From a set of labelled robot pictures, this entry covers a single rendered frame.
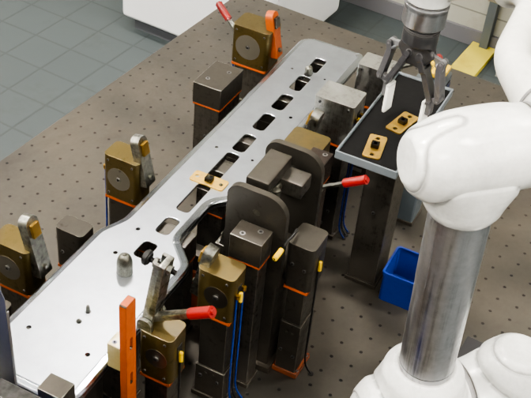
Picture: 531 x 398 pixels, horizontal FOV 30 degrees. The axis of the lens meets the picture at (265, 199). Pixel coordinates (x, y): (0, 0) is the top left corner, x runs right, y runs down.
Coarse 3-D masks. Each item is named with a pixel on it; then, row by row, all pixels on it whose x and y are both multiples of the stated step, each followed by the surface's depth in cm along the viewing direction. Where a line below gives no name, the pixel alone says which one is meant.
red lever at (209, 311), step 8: (160, 312) 178; (168, 312) 176; (176, 312) 175; (184, 312) 174; (192, 312) 172; (200, 312) 171; (208, 312) 170; (216, 312) 171; (160, 320) 177; (168, 320) 176
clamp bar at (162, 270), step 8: (144, 256) 169; (152, 256) 171; (168, 256) 170; (144, 264) 170; (152, 264) 170; (160, 264) 168; (168, 264) 169; (152, 272) 169; (160, 272) 168; (168, 272) 169; (176, 272) 169; (152, 280) 171; (160, 280) 170; (168, 280) 174; (152, 288) 172; (160, 288) 171; (152, 296) 173; (160, 296) 174; (152, 304) 174; (160, 304) 177; (144, 312) 177; (152, 312) 176; (152, 320) 177
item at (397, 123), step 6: (402, 114) 218; (408, 114) 218; (396, 120) 216; (402, 120) 215; (408, 120) 217; (414, 120) 217; (390, 126) 214; (396, 126) 214; (402, 126) 215; (408, 126) 215; (396, 132) 213; (402, 132) 213
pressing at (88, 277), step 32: (288, 64) 261; (352, 64) 263; (256, 96) 248; (224, 128) 237; (288, 128) 239; (192, 160) 226; (256, 160) 228; (160, 192) 216; (224, 192) 218; (128, 224) 207; (160, 224) 209; (192, 224) 209; (96, 256) 199; (160, 256) 201; (64, 288) 192; (96, 288) 192; (128, 288) 193; (32, 320) 185; (64, 320) 185; (96, 320) 186; (32, 352) 179; (64, 352) 179; (96, 352) 180; (32, 384) 174
